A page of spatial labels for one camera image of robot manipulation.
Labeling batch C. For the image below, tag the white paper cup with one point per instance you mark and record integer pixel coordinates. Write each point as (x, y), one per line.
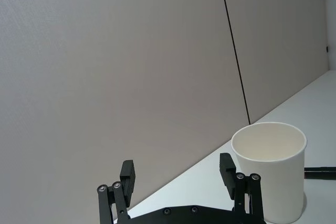
(273, 182)

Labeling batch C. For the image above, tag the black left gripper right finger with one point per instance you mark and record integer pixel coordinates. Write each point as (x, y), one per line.
(228, 174)

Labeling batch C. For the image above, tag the black flat bar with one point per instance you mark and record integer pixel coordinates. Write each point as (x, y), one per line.
(321, 172)

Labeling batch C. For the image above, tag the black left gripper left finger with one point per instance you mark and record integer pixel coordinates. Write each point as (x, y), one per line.
(127, 179)

